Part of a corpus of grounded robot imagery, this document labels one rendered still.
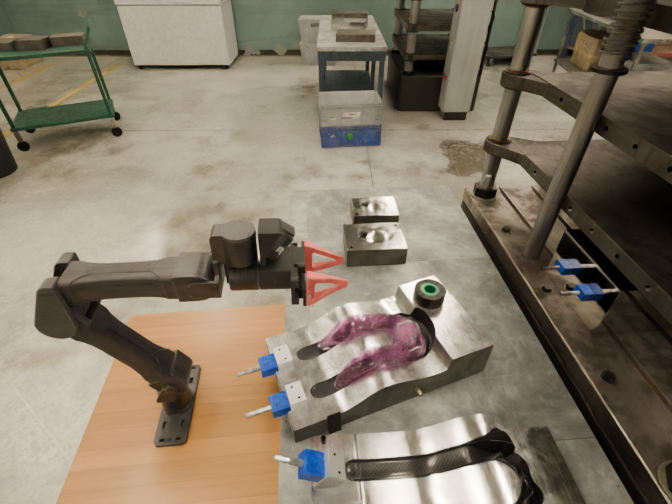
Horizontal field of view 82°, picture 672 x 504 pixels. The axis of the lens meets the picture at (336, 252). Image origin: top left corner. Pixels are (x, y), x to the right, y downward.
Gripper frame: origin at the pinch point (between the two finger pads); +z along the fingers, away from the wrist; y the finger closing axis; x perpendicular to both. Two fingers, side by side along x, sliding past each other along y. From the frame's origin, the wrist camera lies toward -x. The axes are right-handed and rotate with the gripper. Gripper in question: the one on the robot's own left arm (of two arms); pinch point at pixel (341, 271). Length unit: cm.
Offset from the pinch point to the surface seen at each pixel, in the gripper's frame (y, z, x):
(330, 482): -24.8, -3.0, 28.0
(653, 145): 25, 74, -14
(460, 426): -17.9, 22.9, 25.3
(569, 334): 11, 69, 37
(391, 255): 44, 24, 34
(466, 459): -23.7, 22.2, 26.1
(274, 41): 696, -32, 98
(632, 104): 51, 88, -14
